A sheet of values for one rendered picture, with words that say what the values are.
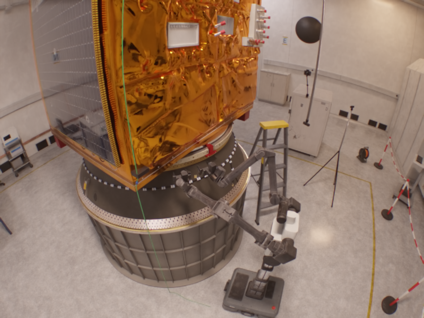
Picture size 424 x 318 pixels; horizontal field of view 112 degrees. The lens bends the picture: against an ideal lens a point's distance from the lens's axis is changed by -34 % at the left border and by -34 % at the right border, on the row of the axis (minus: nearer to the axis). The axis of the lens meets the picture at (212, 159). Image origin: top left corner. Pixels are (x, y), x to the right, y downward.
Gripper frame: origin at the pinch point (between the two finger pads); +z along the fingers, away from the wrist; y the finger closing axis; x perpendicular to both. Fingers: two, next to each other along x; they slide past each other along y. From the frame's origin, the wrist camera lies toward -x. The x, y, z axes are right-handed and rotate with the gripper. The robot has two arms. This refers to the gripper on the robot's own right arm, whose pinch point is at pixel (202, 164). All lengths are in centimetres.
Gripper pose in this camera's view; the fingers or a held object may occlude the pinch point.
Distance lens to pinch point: 176.4
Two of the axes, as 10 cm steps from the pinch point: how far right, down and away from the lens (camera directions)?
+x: -1.2, 7.4, 6.6
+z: -5.8, -5.9, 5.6
